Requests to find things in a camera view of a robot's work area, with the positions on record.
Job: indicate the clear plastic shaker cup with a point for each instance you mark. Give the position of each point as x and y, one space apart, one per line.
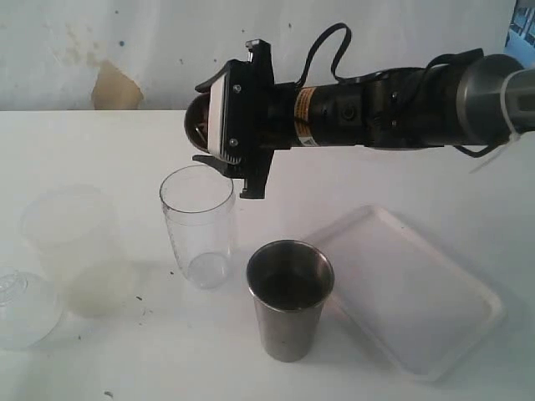
198 206

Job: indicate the white rectangular plastic tray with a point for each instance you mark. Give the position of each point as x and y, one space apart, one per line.
420 308

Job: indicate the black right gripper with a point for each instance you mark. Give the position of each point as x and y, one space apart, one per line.
258 119

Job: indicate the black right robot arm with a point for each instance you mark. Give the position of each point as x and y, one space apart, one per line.
471 101

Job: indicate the clear plastic shaker lid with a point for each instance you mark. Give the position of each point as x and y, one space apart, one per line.
30 309

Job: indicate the stainless steel tumbler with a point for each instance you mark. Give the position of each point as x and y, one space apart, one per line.
290 282

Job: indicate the small brown wooden cup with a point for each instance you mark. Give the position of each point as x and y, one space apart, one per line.
196 122

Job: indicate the translucent white plastic container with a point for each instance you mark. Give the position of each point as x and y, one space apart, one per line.
73 231

